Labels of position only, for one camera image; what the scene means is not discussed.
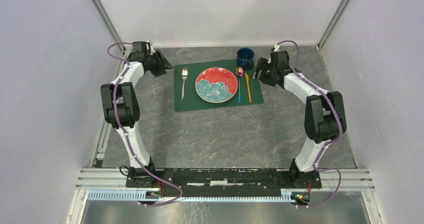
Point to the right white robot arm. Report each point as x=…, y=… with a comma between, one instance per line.
x=324, y=113

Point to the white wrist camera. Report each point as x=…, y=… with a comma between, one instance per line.
x=151, y=51
x=275, y=48

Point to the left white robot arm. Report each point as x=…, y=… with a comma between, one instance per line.
x=121, y=108

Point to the silver metal fork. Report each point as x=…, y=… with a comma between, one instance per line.
x=184, y=75

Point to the blue slotted cable duct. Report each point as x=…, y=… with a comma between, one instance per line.
x=152, y=197

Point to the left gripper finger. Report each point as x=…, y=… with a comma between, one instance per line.
x=159, y=71
x=163, y=62

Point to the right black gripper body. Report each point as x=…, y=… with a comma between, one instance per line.
x=267, y=76

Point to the dark blue mug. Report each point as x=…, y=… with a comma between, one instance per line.
x=245, y=58

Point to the red teal floral plate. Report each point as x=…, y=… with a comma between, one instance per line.
x=216, y=85

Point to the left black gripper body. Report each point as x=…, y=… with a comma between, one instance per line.
x=155, y=63

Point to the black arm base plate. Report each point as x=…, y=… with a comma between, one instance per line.
x=221, y=182

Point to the aluminium frame rail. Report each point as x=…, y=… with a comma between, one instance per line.
x=352, y=180

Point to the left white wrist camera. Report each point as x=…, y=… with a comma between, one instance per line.
x=151, y=51

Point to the yellow pencil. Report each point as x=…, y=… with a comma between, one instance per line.
x=247, y=80

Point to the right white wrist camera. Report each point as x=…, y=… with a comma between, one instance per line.
x=275, y=48

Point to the iridescent rainbow metal spoon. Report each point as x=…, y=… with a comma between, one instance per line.
x=239, y=73

